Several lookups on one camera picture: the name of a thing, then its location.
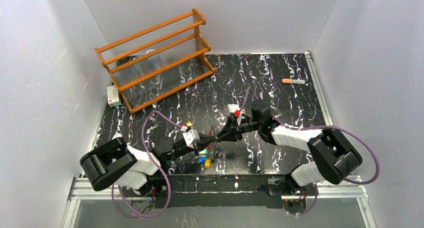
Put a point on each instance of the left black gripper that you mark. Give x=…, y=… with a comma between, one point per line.
x=197, y=146

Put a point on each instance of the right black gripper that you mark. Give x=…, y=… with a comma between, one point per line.
x=236, y=128

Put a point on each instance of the bunch of coloured keys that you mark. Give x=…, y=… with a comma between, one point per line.
x=207, y=156

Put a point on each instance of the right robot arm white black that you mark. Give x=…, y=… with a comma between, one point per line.
x=333, y=156

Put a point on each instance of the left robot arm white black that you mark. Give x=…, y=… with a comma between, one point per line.
x=117, y=163

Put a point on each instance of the yellow tagged key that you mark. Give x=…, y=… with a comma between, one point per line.
x=189, y=125

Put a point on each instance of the orange white marker pen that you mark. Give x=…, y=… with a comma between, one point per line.
x=293, y=81

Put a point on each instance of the small white card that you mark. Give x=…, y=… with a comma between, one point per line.
x=117, y=135

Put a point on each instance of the orange wooden shelf rack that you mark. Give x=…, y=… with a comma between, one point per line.
x=159, y=61

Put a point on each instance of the white red small box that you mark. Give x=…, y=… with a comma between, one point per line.
x=113, y=96

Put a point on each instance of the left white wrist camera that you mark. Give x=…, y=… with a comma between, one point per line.
x=190, y=136

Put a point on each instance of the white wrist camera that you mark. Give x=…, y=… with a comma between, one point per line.
x=234, y=113
x=190, y=136

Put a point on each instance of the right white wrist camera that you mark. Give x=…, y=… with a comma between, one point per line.
x=234, y=113

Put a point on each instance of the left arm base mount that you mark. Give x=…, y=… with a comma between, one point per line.
x=155, y=187

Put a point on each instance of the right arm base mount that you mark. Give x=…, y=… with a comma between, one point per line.
x=297, y=200

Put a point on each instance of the aluminium frame rail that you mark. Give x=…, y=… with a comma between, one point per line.
x=81, y=189

